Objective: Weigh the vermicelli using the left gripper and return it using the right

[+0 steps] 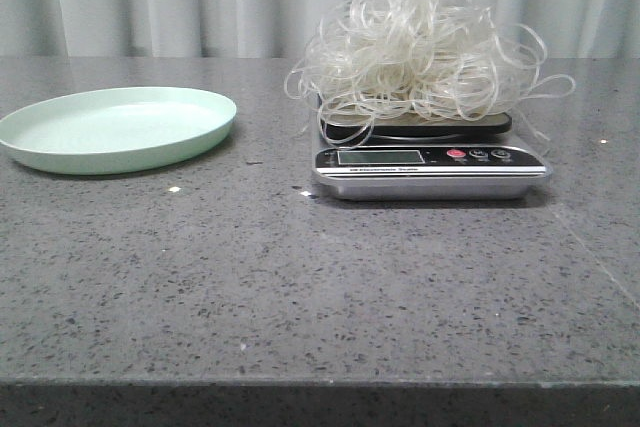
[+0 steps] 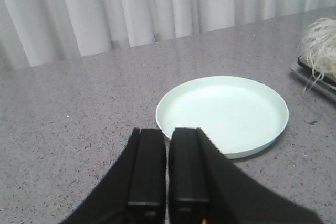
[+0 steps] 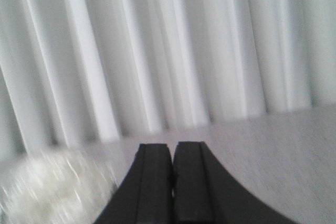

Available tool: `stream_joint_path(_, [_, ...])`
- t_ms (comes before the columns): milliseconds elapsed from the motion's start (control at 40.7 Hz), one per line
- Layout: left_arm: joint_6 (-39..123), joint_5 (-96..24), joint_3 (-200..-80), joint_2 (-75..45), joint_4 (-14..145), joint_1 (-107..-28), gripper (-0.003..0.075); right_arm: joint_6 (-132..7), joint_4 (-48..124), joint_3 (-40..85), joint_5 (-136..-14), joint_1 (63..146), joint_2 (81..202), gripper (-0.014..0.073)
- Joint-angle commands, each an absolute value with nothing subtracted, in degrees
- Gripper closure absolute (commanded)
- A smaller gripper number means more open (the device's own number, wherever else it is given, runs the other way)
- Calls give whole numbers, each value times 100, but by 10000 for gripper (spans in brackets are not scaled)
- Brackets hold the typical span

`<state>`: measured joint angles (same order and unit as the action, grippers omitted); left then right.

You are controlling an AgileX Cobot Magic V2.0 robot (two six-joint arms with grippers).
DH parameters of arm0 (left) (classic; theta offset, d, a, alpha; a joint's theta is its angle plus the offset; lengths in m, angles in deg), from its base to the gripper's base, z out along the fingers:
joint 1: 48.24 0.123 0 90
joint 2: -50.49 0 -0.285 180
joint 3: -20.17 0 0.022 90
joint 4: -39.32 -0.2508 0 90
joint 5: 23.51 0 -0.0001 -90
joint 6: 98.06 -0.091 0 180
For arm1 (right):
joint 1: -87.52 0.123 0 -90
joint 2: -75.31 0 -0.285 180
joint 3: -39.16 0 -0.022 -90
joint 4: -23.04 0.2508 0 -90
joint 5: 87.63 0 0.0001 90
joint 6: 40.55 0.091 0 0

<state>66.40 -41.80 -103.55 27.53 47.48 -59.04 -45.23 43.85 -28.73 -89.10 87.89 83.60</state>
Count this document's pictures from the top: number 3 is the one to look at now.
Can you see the white pleated curtain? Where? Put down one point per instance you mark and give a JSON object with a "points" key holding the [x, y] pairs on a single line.
{"points": [[76, 71]]}

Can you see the white vermicelli bundle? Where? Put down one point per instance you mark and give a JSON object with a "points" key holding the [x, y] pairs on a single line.
{"points": [[56, 187]]}

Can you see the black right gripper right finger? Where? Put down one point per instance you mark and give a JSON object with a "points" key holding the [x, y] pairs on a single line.
{"points": [[205, 192]]}

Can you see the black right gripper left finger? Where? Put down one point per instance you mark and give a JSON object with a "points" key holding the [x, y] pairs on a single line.
{"points": [[145, 194]]}

